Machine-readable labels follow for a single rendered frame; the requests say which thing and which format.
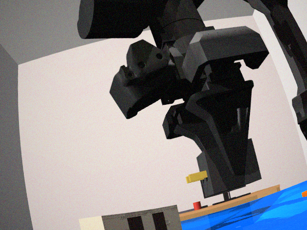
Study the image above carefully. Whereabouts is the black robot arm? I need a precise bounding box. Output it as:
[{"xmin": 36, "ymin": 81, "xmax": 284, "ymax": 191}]
[{"xmin": 77, "ymin": 0, "xmax": 307, "ymax": 140}]

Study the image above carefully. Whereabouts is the black two-prong plug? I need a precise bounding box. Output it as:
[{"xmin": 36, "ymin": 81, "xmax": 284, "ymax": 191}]
[{"xmin": 186, "ymin": 138, "xmax": 262, "ymax": 197}]

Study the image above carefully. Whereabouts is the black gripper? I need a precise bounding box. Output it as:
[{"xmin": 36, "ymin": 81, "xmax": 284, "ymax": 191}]
[{"xmin": 155, "ymin": 19, "xmax": 269, "ymax": 176}]

